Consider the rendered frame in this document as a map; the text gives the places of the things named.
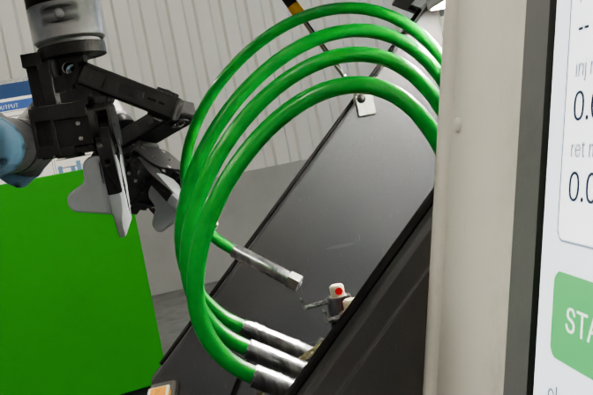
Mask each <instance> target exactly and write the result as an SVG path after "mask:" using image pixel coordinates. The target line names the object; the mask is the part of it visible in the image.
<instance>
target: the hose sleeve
mask: <svg viewBox="0 0 593 395"><path fill-rule="evenodd" d="M230 256H231V257H233V258H234V259H236V260H237V261H240V262H242V263H243V264H245V265H248V266H250V267H251V268H253V269H255V270H257V271H259V272H262V273H264V274H265V275H267V276H268V277H269V278H272V279H275V280H276V281H279V282H281V283H282V284H284V285H285V283H286V281H287V279H288V276H289V275H290V274H291V271H289V270H287V269H285V268H284V267H282V266H279V265H278V264H275V263H273V262H271V261H269V260H268V259H266V258H264V257H262V256H260V255H258V254H256V253H254V252H252V251H251V250H248V249H246V248H245V247H242V246H240V245H239V244H235V245H234V247H233V248H232V250H231V252H230Z"/></svg>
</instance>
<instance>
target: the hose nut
mask: <svg viewBox="0 0 593 395"><path fill-rule="evenodd" d="M302 280H303V276H301V275H299V274H297V273H295V272H293V271H292V272H291V274H290V275H289V276H288V279H287V281H286V283H285V287H288V288H290V289H292V290H294V291H295V292H296V291H297V290H298V288H299V287H301V285H302V283H303V282H302Z"/></svg>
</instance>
